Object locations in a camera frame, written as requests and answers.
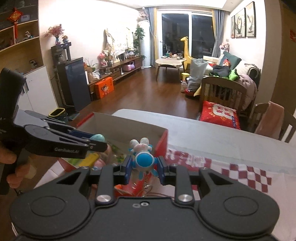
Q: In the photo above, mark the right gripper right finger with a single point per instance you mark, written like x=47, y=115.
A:
x=225, y=206

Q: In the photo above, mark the red patterned table mat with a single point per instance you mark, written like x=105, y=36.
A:
x=279, y=186

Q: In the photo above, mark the blue white toy figure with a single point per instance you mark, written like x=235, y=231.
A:
x=143, y=160

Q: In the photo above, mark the wooden crib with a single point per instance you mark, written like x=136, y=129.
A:
x=236, y=94

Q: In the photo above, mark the white cabinet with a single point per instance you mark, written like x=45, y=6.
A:
x=37, y=94

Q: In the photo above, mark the white plastic bag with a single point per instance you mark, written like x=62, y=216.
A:
x=197, y=71

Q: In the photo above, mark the orange gift box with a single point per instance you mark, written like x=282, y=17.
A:
x=104, y=87

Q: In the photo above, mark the teal egg toy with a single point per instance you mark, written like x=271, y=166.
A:
x=98, y=137

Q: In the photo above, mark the red cardboard box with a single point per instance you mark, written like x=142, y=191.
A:
x=118, y=131

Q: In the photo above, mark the red toy figure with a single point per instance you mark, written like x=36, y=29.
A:
x=135, y=187

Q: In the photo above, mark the wooden tv cabinet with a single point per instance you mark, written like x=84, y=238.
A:
x=117, y=71

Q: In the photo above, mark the red printed bag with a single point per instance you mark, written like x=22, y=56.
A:
x=219, y=115

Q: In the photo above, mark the round coffee table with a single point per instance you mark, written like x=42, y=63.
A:
x=170, y=63

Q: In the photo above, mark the yellow giraffe toy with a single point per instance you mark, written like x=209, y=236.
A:
x=187, y=56

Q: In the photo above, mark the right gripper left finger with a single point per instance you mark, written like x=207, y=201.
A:
x=62, y=205

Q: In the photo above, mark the framed picture trio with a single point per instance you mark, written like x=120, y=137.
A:
x=243, y=24

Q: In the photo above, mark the green trash bin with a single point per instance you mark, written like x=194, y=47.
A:
x=59, y=114

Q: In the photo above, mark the pink towel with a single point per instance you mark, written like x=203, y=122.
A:
x=271, y=121

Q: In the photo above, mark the green lid jar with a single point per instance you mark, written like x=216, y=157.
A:
x=117, y=155

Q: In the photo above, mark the wooden chair with towel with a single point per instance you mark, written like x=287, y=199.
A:
x=288, y=127

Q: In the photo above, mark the yellow small box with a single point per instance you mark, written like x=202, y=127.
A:
x=89, y=160

